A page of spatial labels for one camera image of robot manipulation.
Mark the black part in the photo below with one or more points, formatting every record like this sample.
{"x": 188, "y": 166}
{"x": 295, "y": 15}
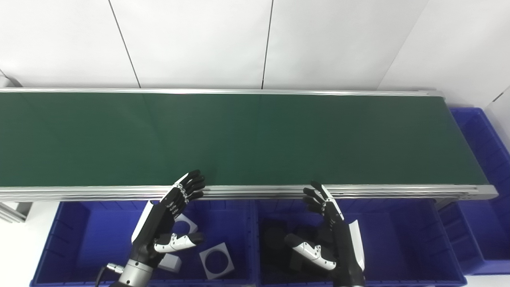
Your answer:
{"x": 275, "y": 241}

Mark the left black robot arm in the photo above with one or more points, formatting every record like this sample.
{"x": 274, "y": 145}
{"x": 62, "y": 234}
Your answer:
{"x": 135, "y": 273}

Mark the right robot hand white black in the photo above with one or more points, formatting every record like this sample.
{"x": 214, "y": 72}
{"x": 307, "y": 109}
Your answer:
{"x": 346, "y": 247}

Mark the blue plastic bin white parts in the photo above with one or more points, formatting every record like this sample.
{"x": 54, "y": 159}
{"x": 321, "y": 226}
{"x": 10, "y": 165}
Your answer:
{"x": 95, "y": 239}

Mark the empty blue plastic bin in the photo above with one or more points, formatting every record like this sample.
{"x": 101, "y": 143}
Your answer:
{"x": 484, "y": 159}

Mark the aluminium conveyor support leg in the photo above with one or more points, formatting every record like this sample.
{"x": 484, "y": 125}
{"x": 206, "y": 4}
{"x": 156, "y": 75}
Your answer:
{"x": 14, "y": 211}

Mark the green conveyor belt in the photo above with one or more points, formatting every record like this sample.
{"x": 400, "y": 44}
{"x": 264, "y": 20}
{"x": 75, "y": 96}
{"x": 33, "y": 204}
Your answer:
{"x": 239, "y": 139}
{"x": 259, "y": 192}

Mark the blue plastic bin black parts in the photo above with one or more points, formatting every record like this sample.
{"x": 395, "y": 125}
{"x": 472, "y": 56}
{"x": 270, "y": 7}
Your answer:
{"x": 398, "y": 247}

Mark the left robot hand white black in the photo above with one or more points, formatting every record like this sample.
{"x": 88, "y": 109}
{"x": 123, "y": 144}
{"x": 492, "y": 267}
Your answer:
{"x": 153, "y": 227}

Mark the white square part round hole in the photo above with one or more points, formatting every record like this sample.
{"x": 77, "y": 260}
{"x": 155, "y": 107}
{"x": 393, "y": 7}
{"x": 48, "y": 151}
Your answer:
{"x": 225, "y": 253}
{"x": 171, "y": 263}
{"x": 190, "y": 226}

